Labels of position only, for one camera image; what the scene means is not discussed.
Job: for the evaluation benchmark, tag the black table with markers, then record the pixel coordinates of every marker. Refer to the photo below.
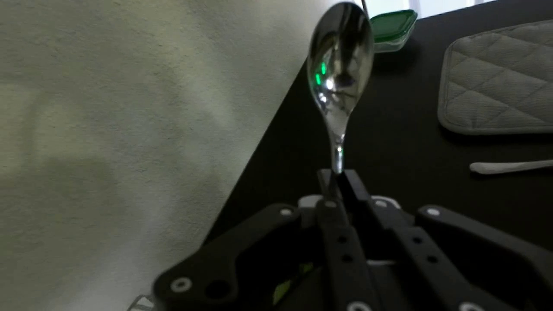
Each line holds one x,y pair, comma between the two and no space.
404,144

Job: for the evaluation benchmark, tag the silver metal spoon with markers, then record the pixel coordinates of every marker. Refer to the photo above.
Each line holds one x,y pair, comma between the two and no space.
340,63

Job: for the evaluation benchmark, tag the grey quilted pot holder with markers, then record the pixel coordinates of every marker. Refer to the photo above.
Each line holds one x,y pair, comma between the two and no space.
502,80

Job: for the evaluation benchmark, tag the green plastic container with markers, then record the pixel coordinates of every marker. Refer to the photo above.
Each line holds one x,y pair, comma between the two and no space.
393,28

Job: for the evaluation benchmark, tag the silver metal fork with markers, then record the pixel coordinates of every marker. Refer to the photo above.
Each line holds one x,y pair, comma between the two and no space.
511,166

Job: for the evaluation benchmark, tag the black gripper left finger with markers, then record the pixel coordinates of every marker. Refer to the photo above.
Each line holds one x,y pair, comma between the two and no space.
340,253

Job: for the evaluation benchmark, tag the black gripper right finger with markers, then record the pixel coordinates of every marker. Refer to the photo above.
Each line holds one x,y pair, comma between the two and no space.
430,260

